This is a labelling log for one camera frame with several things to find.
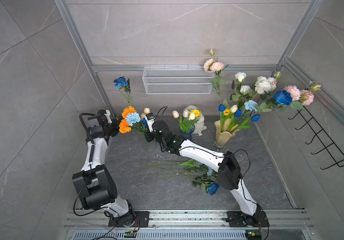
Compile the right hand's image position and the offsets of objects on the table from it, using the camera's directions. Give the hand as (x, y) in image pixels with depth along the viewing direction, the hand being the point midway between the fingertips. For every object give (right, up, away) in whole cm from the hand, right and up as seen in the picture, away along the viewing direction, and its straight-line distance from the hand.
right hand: (145, 126), depth 81 cm
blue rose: (+34, -31, -1) cm, 46 cm away
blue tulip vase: (+1, +2, -8) cm, 9 cm away
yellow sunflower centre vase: (+29, +9, +4) cm, 30 cm away
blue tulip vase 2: (+57, +4, -6) cm, 58 cm away
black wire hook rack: (+83, -13, -22) cm, 86 cm away
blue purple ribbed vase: (+24, -5, +7) cm, 25 cm away
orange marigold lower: (-9, 0, -11) cm, 14 cm away
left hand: (-12, +4, +4) cm, 14 cm away
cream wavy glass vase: (+45, -7, +7) cm, 46 cm away
